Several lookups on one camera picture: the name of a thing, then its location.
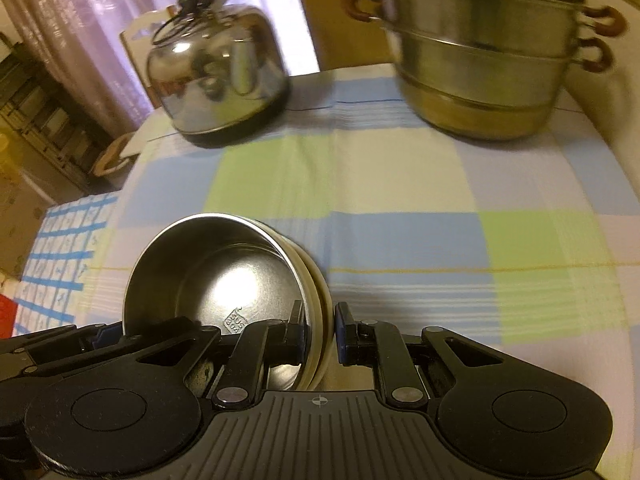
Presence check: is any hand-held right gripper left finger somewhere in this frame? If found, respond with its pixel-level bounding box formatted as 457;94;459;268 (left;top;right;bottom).
123;301;307;408

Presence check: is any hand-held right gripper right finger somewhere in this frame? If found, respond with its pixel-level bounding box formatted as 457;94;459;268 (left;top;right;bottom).
334;301;512;407

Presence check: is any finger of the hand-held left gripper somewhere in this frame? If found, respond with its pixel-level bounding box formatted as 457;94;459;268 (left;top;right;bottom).
0;322;125;356
0;347;126;386

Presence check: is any cream plastic bowl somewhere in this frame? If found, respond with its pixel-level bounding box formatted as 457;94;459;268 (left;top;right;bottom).
255;220;335;391

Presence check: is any stainless steel bowl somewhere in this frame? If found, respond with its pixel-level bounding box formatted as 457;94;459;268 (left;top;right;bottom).
122;212;313;391

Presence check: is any blue and white grid cloth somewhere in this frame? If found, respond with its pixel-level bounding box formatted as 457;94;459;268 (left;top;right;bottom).
12;192;118;338

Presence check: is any pastel checkered tablecloth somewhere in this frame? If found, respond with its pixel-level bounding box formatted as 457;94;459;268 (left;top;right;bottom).
12;62;640;391

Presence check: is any cardboard box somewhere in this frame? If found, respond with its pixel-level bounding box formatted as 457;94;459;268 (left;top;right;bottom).
0;175;56;281

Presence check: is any tan and white object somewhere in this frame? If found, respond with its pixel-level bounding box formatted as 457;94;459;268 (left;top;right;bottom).
94;132;138;177

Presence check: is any yellow plastic bag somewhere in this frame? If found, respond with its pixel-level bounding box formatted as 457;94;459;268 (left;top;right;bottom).
0;132;13;181

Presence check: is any black folding rack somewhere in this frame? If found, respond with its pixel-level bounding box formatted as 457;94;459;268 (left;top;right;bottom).
0;35;126;196

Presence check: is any stainless steel kettle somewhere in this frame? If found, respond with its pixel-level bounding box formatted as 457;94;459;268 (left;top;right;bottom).
146;0;291;148

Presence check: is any stainless steel steamer pot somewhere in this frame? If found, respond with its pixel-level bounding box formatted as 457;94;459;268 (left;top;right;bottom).
337;0;626;141

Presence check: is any white wooden chair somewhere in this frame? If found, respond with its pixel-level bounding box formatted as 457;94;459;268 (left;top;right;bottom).
119;7;173;106

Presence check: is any pink sheer curtain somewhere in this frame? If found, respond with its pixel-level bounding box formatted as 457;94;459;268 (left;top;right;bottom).
0;0;321;126

